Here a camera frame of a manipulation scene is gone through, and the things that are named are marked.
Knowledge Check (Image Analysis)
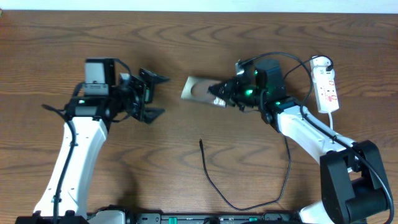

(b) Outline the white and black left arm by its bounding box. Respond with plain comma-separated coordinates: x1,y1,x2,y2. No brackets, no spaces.
16,58,168,223

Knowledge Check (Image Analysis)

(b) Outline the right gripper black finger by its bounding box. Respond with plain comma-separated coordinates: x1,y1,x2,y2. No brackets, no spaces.
208,79,238,98
223,97,241,108

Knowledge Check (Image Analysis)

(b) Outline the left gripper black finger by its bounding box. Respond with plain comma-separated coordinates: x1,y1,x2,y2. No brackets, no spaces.
139,68,170,84
143,108,165,124

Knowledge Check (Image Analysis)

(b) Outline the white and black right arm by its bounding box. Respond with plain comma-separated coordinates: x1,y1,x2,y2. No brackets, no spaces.
208,60,394,223

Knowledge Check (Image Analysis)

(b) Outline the black USB charging cable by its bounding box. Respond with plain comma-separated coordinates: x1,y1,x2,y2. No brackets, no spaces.
198,54,335,212

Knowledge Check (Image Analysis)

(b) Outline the white charger adapter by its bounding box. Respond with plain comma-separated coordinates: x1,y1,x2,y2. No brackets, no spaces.
312,66,335,83

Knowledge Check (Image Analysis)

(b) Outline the white power strip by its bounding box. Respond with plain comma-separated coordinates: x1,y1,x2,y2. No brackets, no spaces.
310,55,340,114

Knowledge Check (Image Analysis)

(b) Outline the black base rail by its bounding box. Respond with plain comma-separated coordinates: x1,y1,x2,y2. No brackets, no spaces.
88,211,302,224

